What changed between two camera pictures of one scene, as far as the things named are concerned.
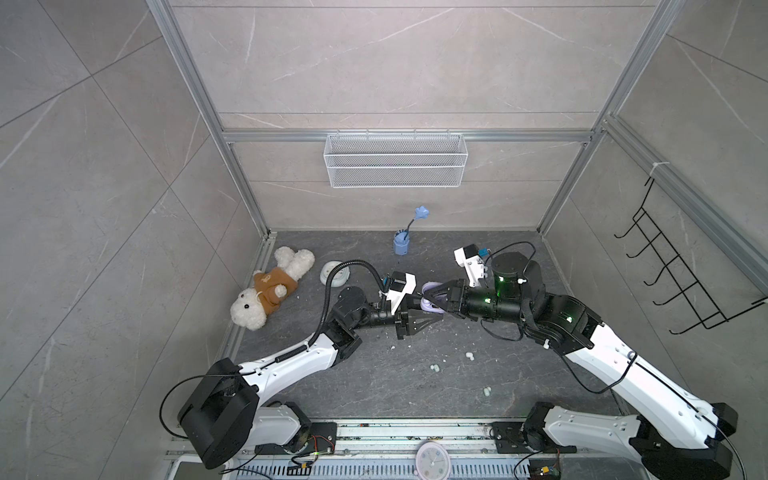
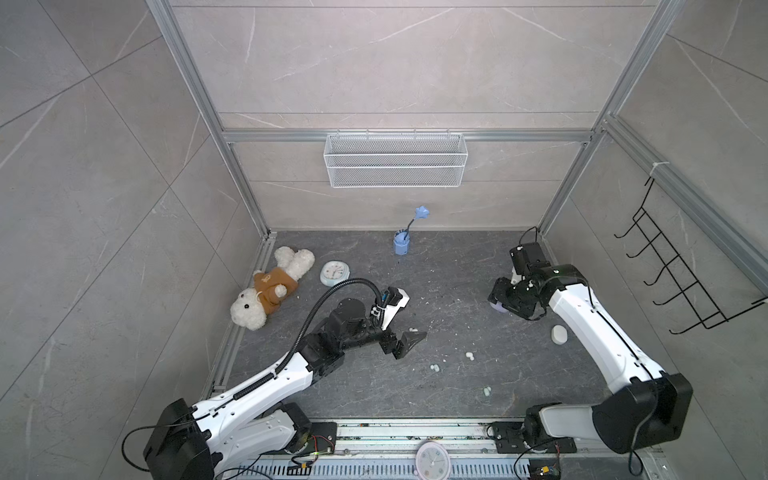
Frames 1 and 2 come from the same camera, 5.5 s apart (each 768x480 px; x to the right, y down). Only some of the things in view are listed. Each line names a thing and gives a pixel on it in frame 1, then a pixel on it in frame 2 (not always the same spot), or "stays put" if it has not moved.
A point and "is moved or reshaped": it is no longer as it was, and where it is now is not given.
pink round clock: (433, 461) stays put
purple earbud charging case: (427, 304) is moved or reshaped
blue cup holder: (401, 242) stays put
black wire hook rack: (671, 261) stays put
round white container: (339, 277) stays put
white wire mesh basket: (395, 160) stays put
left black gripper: (405, 320) -> (405, 345)
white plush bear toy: (251, 307) stays put
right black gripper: (451, 286) -> (498, 294)
